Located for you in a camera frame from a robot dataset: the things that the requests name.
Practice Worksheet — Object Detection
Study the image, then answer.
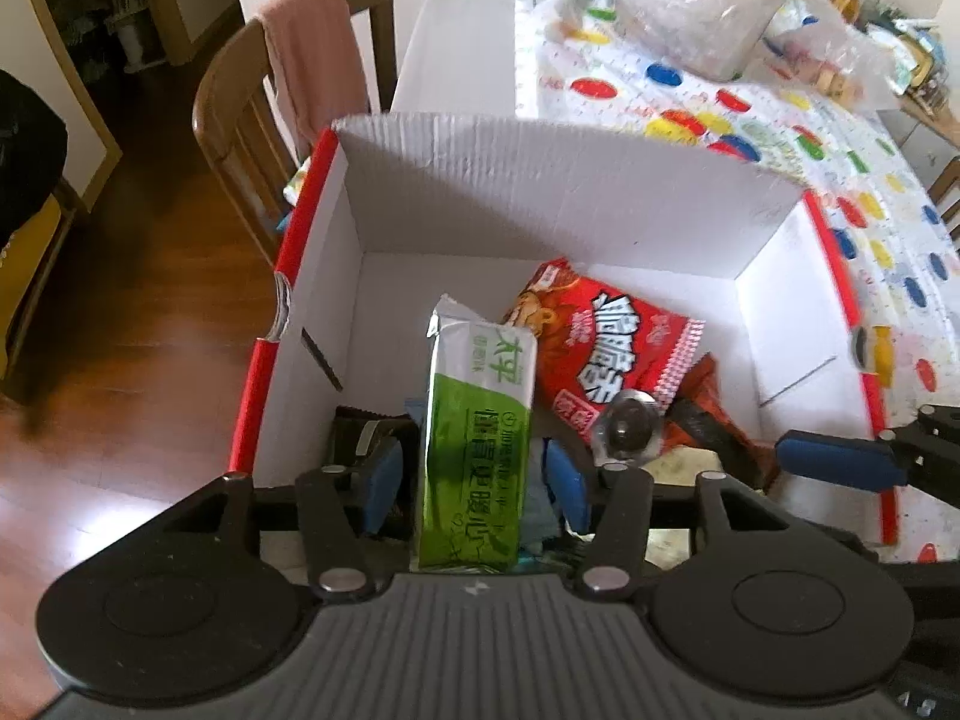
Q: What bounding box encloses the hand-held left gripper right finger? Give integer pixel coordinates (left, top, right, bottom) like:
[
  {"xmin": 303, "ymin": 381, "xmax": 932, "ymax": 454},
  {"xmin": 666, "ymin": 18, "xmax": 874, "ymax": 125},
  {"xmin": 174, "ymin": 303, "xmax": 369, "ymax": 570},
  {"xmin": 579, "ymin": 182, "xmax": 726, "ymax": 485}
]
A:
[{"xmin": 543, "ymin": 438, "xmax": 752, "ymax": 595}]

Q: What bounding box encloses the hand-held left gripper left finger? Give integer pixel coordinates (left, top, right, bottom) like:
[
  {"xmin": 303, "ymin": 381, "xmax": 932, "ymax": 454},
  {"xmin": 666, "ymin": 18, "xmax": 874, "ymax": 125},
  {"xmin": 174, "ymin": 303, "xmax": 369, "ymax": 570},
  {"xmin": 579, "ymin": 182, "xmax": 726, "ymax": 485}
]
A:
[{"xmin": 217, "ymin": 435, "xmax": 422, "ymax": 602}]

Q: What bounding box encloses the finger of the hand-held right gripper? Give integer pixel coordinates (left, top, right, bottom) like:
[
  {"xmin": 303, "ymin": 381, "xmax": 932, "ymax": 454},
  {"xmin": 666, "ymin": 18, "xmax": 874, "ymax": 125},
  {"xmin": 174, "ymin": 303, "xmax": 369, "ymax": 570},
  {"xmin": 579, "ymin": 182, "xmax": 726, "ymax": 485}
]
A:
[{"xmin": 775, "ymin": 403, "xmax": 960, "ymax": 494}]

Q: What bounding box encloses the green cracker packet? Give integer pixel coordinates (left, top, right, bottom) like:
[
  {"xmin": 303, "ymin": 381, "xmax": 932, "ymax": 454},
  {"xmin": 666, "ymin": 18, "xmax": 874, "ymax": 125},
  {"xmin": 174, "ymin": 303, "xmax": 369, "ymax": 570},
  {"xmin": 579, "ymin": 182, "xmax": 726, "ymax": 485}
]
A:
[{"xmin": 409, "ymin": 294, "xmax": 538, "ymax": 572}]

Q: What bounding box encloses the red checkered snack packet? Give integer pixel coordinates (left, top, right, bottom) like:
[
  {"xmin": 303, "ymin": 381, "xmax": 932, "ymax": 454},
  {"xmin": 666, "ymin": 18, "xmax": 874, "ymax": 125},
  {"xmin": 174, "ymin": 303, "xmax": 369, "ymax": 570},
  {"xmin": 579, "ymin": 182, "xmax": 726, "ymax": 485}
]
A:
[{"xmin": 501, "ymin": 258, "xmax": 707, "ymax": 437}]

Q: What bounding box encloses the red cardboard box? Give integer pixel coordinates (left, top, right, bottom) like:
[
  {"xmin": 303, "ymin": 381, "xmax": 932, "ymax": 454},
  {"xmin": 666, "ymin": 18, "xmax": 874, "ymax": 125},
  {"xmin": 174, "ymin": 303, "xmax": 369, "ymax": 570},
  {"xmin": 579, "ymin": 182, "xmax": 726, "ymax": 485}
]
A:
[{"xmin": 225, "ymin": 111, "xmax": 901, "ymax": 547}]

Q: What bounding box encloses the dark brown snack packet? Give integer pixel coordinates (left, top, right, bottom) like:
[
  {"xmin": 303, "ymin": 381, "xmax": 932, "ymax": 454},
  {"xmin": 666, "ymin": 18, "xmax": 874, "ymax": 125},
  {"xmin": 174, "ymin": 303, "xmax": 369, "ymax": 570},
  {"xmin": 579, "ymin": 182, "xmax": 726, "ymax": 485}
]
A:
[{"xmin": 330, "ymin": 405, "xmax": 418, "ymax": 475}]

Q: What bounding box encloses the orange brown snack packet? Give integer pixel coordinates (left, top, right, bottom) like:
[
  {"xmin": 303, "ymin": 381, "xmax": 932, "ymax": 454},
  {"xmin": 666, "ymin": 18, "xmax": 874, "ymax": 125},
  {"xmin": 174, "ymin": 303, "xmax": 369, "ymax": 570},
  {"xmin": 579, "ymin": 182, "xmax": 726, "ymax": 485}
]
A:
[{"xmin": 666, "ymin": 355, "xmax": 779, "ymax": 494}]

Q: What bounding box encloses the dark seat wooden chair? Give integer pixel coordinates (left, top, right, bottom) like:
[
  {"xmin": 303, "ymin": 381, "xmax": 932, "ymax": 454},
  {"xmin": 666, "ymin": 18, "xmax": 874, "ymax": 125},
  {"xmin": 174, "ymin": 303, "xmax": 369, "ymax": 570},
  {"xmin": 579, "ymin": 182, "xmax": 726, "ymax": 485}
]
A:
[{"xmin": 928, "ymin": 157, "xmax": 960, "ymax": 242}]

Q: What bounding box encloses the balloon print tablecloth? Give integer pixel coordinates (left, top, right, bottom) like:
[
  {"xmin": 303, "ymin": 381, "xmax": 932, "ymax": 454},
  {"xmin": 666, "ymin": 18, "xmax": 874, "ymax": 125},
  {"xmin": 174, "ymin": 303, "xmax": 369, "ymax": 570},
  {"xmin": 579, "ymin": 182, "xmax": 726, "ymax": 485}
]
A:
[{"xmin": 393, "ymin": 0, "xmax": 960, "ymax": 565}]

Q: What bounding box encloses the white wooden cabinet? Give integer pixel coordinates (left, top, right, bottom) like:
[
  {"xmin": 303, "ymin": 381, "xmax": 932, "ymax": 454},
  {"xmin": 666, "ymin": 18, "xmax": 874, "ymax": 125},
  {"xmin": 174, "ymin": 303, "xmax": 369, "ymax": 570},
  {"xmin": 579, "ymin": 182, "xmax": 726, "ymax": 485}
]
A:
[{"xmin": 876, "ymin": 88, "xmax": 960, "ymax": 160}]

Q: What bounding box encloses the small clear plastic bag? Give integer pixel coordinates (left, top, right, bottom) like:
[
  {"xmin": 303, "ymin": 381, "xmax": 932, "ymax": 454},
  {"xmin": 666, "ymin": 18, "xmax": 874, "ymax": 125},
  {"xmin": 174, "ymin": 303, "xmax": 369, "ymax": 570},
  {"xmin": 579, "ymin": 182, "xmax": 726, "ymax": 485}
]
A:
[{"xmin": 763, "ymin": 0, "xmax": 902, "ymax": 107}]

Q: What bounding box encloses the brown wooden chair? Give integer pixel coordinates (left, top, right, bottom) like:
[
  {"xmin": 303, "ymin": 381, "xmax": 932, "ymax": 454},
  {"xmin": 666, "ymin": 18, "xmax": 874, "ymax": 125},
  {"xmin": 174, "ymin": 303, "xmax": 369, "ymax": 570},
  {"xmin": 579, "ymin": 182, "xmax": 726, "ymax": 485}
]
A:
[{"xmin": 192, "ymin": 0, "xmax": 398, "ymax": 265}]

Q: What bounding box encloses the pink cloth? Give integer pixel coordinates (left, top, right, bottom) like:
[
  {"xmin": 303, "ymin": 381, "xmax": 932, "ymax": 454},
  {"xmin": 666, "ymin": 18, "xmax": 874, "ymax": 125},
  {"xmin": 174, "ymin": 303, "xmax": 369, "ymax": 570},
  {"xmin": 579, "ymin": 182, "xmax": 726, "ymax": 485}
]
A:
[{"xmin": 258, "ymin": 0, "xmax": 373, "ymax": 160}]

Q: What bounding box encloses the large clear plastic bag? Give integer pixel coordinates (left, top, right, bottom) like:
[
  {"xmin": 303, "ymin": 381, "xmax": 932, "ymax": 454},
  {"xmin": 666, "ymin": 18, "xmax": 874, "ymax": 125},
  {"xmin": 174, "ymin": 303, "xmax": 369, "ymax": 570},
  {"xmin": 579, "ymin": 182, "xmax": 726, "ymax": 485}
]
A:
[{"xmin": 611, "ymin": 0, "xmax": 790, "ymax": 83}]

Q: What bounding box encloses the black jacket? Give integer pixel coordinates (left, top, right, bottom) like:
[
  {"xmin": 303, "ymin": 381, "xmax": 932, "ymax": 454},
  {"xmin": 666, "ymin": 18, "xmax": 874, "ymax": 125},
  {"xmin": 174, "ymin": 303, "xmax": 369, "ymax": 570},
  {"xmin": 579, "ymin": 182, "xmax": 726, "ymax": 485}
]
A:
[{"xmin": 0, "ymin": 70, "xmax": 70, "ymax": 242}]

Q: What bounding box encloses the dark bookshelf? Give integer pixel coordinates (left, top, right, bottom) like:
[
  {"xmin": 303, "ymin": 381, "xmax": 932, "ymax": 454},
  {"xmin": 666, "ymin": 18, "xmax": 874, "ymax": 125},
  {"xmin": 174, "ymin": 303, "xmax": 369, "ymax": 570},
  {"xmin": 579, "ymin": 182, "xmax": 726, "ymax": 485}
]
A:
[{"xmin": 15, "ymin": 0, "xmax": 250, "ymax": 70}]

